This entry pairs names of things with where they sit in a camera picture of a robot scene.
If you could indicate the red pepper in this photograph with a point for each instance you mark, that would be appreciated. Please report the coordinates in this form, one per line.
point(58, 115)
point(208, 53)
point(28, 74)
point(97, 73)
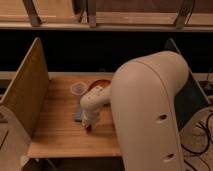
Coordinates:
point(89, 127)

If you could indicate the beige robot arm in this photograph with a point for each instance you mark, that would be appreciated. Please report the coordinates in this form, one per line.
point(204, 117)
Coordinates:
point(141, 95)

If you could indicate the brown bowl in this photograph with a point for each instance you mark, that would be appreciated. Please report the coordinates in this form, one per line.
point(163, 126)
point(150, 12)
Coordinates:
point(101, 82)

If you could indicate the clear plastic cup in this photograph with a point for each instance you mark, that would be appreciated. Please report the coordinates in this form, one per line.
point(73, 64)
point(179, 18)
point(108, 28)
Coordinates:
point(78, 88)

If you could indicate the left wooden side panel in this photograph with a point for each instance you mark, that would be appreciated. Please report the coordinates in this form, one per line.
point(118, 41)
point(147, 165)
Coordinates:
point(23, 98)

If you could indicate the right dark side panel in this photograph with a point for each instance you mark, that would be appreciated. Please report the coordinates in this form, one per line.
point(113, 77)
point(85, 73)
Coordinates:
point(184, 95)

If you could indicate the wooden shelf frame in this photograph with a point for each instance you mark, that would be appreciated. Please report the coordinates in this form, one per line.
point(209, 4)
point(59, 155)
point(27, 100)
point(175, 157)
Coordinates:
point(108, 15)

